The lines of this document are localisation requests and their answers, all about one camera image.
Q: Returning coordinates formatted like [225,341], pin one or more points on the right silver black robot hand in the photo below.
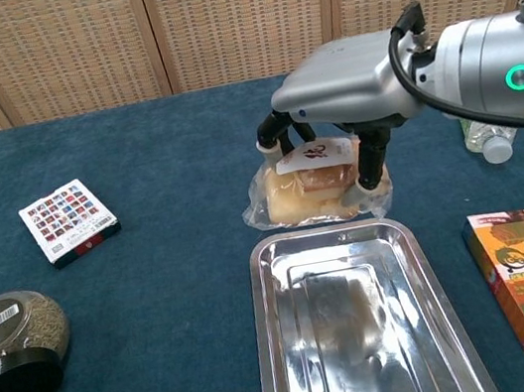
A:
[343,81]

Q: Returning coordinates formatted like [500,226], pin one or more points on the seed jar with black lid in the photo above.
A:
[15,343]

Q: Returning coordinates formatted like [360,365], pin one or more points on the packaged bread snack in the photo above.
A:
[310,183]

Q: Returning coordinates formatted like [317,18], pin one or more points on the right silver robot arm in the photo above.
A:
[493,72]

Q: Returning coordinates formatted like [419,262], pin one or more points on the white patterned card box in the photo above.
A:
[67,221]

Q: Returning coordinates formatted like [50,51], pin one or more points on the blue felt table cover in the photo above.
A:
[156,224]

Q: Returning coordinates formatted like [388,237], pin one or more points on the stainless steel tray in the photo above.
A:
[360,330]

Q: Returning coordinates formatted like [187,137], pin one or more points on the clear bottle with green label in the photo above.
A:
[491,140]

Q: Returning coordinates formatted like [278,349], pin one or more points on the woven bamboo folding screen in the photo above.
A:
[232,20]

